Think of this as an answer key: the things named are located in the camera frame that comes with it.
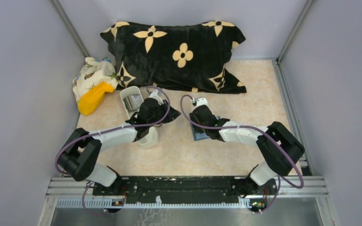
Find white oblong plastic tray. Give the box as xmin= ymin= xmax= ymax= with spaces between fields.
xmin=120 ymin=86 xmax=159 ymax=149

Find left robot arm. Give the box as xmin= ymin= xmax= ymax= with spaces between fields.
xmin=55 ymin=97 xmax=181 ymax=187

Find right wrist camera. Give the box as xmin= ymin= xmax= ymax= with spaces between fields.
xmin=192 ymin=97 xmax=208 ymax=107

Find black cards in tray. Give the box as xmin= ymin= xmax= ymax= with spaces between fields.
xmin=123 ymin=95 xmax=144 ymax=111

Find yellow plastic object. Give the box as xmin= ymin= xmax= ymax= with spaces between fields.
xmin=78 ymin=81 xmax=115 ymax=116

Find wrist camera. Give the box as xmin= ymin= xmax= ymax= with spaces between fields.
xmin=192 ymin=97 xmax=208 ymax=107
xmin=149 ymin=89 xmax=164 ymax=105

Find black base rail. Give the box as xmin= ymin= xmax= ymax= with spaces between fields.
xmin=93 ymin=176 xmax=277 ymax=204

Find blue leather card holder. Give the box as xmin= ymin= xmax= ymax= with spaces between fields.
xmin=189 ymin=114 xmax=220 ymax=141

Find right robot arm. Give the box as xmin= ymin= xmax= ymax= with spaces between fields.
xmin=186 ymin=105 xmax=305 ymax=186

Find black pillow with cream flowers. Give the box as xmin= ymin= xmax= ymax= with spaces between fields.
xmin=100 ymin=20 xmax=247 ymax=94

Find floral patterned cloth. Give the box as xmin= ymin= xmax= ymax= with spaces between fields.
xmin=72 ymin=57 xmax=118 ymax=103

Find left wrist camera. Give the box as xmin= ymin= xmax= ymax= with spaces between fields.
xmin=149 ymin=89 xmax=164 ymax=105

